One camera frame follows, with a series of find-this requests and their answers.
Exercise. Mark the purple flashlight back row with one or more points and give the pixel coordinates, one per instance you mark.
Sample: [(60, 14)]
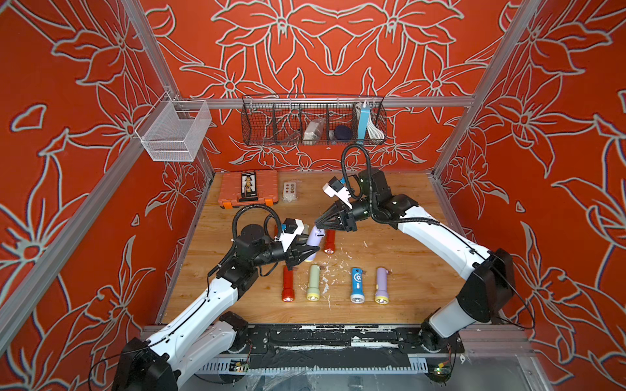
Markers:
[(314, 239)]

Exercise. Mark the black wire wall basket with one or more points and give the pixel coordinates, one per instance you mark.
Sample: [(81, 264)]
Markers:
[(291, 120)]

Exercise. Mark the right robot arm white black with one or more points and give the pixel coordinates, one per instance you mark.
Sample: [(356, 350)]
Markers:
[(488, 274)]

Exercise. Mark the white button box in bag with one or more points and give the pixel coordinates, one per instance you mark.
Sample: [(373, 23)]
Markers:
[(290, 192)]

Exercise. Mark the white bagged item in basket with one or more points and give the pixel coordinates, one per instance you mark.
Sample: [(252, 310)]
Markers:
[(313, 132)]

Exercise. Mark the green flashlight front row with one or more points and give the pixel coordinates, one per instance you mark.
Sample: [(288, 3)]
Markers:
[(313, 289)]

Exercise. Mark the dark blue round item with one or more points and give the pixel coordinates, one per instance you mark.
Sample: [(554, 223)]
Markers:
[(343, 134)]

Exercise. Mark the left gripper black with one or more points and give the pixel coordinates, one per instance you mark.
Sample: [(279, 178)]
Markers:
[(296, 256)]

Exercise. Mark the red flashlight front row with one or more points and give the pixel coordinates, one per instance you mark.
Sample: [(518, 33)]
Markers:
[(288, 293)]

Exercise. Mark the purple flashlight front row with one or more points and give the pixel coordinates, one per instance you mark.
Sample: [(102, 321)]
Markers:
[(382, 296)]

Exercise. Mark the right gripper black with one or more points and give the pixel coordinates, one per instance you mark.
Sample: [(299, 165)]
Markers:
[(346, 221)]

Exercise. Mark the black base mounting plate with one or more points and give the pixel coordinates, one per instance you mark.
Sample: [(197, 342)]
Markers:
[(324, 347)]

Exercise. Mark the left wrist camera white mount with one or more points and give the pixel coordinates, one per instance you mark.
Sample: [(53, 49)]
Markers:
[(290, 229)]

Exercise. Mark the orange tool case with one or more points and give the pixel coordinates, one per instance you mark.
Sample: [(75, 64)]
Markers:
[(267, 182)]

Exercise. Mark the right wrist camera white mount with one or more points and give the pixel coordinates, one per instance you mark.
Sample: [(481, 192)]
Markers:
[(336, 188)]

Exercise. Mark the purple flashlight row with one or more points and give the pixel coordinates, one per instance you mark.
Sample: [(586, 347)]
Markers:
[(382, 296), (314, 239)]

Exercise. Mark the light blue box in basket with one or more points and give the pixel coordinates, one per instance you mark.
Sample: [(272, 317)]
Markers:
[(363, 114)]

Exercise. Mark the blue flashlight front row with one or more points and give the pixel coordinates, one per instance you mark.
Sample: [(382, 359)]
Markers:
[(357, 295)]

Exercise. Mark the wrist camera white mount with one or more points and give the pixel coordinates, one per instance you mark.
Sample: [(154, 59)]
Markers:
[(336, 188), (290, 229)]

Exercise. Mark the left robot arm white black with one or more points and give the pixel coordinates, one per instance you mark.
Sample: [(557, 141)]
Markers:
[(170, 357)]

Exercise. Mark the clear plastic wall bin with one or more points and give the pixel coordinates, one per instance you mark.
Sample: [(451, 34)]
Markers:
[(173, 134)]

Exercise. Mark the black card on case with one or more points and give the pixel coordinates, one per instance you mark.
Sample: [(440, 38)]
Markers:
[(248, 185)]

